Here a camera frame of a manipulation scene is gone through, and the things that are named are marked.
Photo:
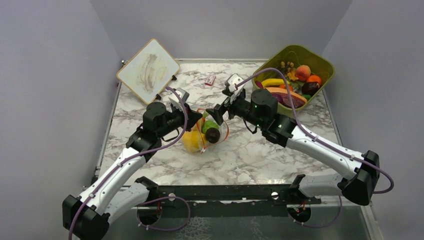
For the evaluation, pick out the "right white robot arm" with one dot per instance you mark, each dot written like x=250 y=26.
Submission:
x=356 y=174

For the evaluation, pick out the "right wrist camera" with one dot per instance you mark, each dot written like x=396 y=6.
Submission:
x=232 y=90

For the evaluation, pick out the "orange toy tangerine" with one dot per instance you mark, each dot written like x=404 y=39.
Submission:
x=314 y=79

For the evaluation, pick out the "peach toy fruit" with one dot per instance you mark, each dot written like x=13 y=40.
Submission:
x=303 y=72

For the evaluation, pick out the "small orange toy pumpkin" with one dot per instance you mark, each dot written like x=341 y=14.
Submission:
x=282 y=86

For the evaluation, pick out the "black toy fruit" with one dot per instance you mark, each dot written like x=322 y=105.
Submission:
x=212 y=136

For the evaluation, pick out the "yellow toy bell pepper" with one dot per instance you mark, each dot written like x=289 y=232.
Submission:
x=192 y=141

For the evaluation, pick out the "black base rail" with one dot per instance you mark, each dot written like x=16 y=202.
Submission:
x=215 y=201

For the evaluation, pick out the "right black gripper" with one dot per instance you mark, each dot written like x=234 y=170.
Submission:
x=218 y=113

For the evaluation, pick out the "yellow toy banana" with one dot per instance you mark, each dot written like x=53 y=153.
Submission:
x=272 y=82

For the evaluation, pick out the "dark twig with brown nuts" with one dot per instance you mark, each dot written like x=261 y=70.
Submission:
x=287 y=66

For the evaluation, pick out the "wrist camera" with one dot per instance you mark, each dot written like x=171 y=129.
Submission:
x=178 y=98
x=232 y=90

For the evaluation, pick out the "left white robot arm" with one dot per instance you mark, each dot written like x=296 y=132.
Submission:
x=89 y=215

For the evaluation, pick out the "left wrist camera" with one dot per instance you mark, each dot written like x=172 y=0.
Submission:
x=178 y=98

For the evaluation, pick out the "small whiteboard with wooden frame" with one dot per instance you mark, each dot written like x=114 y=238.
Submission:
x=149 y=71

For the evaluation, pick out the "small red white box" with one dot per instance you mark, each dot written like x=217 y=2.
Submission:
x=209 y=81

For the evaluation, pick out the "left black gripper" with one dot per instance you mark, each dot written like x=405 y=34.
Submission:
x=192 y=116

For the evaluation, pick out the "red toy steak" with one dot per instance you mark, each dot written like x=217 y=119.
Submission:
x=283 y=98

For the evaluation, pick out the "clear zip top bag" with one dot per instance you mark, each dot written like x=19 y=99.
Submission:
x=224 y=128

